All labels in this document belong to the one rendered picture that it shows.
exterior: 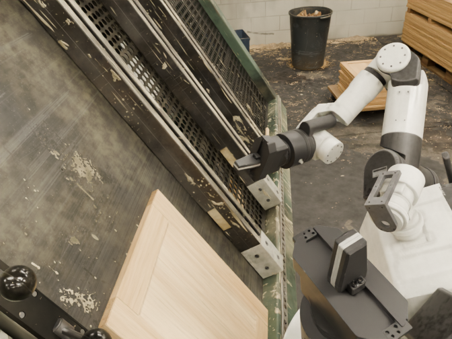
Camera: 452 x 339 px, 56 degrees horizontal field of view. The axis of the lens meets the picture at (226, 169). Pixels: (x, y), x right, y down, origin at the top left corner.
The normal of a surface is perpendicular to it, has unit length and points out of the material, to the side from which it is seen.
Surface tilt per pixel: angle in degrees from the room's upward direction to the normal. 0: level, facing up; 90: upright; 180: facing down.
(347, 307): 16
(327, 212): 0
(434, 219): 23
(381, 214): 101
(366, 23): 90
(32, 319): 58
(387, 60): 43
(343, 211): 0
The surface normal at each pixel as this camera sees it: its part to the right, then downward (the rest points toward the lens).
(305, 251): -0.15, -0.66
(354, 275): 0.48, 0.60
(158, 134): -0.09, 0.55
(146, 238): 0.82, -0.43
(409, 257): -0.44, -0.77
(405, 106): -0.47, -0.32
